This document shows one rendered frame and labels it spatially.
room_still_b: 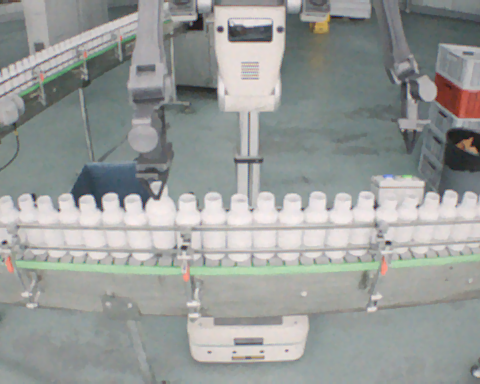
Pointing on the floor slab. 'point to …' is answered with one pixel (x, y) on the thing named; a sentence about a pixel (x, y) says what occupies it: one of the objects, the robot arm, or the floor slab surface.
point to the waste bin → (467, 164)
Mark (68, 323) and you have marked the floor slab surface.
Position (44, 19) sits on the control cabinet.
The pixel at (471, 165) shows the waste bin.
